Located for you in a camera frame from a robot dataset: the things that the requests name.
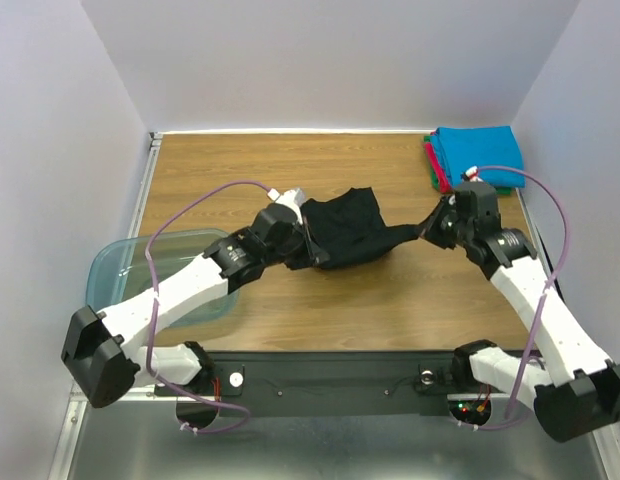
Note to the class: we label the folded red t-shirt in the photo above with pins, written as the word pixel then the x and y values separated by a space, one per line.
pixel 442 183

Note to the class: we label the folded blue t-shirt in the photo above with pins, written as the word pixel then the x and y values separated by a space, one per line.
pixel 459 149

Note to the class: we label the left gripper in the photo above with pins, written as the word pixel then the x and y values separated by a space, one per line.
pixel 308 257

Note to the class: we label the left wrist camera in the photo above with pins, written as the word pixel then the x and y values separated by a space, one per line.
pixel 292 199

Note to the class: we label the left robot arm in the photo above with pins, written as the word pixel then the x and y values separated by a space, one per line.
pixel 111 351

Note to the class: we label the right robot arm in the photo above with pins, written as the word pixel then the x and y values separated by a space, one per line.
pixel 570 383

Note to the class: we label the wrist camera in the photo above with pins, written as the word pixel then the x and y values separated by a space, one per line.
pixel 476 200
pixel 292 199

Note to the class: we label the clear blue plastic bin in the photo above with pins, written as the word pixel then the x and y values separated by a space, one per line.
pixel 120 271

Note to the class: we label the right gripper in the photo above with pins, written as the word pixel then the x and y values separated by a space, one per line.
pixel 436 223

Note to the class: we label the black t-shirt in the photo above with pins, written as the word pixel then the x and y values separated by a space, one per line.
pixel 347 231

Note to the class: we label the left aluminium side rail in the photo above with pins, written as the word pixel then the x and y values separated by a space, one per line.
pixel 156 139

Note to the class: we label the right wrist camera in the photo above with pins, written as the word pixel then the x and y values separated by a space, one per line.
pixel 476 200

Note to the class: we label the folded green t-shirt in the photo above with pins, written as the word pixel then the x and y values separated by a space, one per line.
pixel 426 138

